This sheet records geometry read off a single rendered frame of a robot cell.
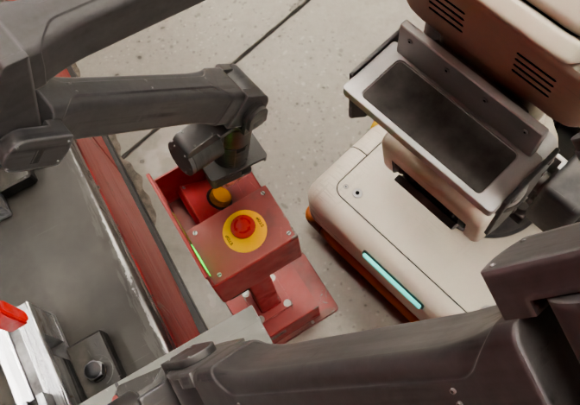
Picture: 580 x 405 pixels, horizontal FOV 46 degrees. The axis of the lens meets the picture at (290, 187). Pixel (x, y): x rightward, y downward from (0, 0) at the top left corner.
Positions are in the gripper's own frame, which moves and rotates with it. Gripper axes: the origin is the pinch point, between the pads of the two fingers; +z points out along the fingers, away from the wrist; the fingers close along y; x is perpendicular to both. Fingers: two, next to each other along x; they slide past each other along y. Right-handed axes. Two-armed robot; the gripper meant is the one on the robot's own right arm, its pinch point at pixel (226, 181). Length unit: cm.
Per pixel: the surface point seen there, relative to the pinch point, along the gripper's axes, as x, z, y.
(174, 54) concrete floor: -80, 71, -31
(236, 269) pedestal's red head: 14.7, -0.4, 6.8
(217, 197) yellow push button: 0.4, 3.3, 2.0
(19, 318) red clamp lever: 19, -34, 36
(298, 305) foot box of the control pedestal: 11, 61, -18
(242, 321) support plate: 27.4, -21.1, 14.8
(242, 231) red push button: 10.9, -4.2, 3.6
